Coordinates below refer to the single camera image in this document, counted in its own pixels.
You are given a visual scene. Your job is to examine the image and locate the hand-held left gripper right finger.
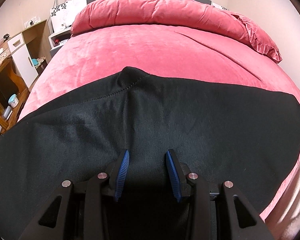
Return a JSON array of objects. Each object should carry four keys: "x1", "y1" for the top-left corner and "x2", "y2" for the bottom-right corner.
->
[{"x1": 166, "y1": 149, "x2": 275, "y2": 240}]

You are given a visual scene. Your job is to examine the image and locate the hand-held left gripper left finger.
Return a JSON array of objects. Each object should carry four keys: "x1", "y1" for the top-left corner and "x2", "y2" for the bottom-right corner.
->
[{"x1": 17, "y1": 149, "x2": 130, "y2": 240}]

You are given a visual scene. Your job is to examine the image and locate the black pants with silver embroidery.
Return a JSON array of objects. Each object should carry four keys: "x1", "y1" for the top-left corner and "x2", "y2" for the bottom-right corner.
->
[{"x1": 0, "y1": 66, "x2": 300, "y2": 240}]

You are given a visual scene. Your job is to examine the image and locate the pale pink cloth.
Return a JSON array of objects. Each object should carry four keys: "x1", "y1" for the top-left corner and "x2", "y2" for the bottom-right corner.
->
[{"x1": 265, "y1": 152, "x2": 300, "y2": 230}]

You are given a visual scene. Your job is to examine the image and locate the pink bed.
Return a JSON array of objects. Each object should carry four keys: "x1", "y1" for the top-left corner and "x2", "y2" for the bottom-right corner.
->
[{"x1": 16, "y1": 24, "x2": 300, "y2": 222}]

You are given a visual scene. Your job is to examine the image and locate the teal lidded jar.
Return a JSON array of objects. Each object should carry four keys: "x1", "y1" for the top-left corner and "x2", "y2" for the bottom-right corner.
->
[{"x1": 8, "y1": 94, "x2": 19, "y2": 109}]

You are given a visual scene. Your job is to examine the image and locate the grey and white nightstand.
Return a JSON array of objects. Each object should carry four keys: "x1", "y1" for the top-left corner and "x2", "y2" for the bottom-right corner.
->
[{"x1": 49, "y1": 27, "x2": 73, "y2": 55}]

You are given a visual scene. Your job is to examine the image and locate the brown wooden table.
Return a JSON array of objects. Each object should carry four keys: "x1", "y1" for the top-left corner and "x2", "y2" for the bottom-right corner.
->
[{"x1": 0, "y1": 55, "x2": 30, "y2": 137}]

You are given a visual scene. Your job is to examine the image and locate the wooden desk with white cabinet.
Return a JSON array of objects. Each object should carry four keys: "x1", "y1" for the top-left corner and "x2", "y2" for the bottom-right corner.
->
[{"x1": 6, "y1": 19, "x2": 52, "y2": 80}]

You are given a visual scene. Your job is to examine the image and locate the pink velvet duvet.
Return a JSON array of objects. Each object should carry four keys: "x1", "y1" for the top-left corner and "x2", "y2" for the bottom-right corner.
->
[{"x1": 70, "y1": 0, "x2": 283, "y2": 63}]

